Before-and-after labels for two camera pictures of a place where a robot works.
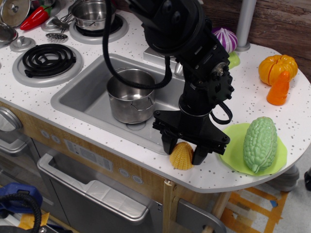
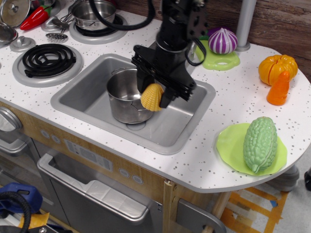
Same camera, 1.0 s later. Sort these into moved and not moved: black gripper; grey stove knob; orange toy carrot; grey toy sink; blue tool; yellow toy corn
Moved: yellow toy corn; black gripper
Not moved: grey toy sink; grey stove knob; orange toy carrot; blue tool
